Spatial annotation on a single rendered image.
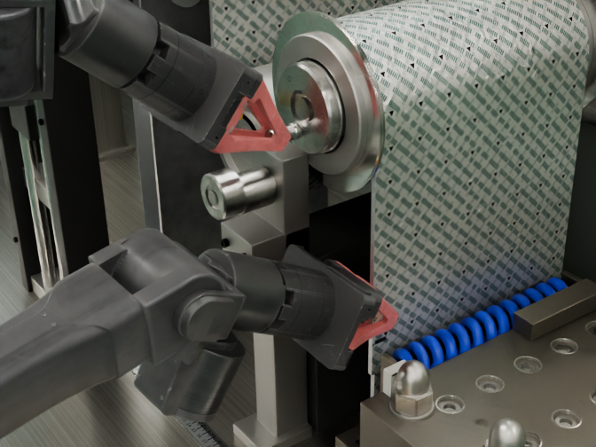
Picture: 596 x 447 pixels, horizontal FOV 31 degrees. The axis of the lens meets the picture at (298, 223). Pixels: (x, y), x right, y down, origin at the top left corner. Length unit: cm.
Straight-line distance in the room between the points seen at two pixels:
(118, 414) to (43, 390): 41
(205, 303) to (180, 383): 10
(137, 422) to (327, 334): 31
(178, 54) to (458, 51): 23
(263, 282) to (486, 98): 25
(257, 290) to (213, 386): 8
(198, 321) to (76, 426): 40
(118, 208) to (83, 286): 74
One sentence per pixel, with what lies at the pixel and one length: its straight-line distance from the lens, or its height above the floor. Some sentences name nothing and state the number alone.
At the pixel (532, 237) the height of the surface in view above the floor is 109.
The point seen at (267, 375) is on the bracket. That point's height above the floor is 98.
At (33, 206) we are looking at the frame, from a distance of 120.
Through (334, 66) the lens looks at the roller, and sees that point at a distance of 81.
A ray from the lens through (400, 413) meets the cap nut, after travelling 87.
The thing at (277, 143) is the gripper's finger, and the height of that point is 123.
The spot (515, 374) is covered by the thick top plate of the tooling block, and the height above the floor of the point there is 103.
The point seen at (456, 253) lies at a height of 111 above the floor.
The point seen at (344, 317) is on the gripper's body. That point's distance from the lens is 82.
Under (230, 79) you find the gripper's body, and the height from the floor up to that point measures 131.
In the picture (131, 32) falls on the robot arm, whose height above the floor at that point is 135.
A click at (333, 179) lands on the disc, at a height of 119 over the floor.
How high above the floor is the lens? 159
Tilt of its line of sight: 30 degrees down
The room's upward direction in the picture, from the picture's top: 1 degrees counter-clockwise
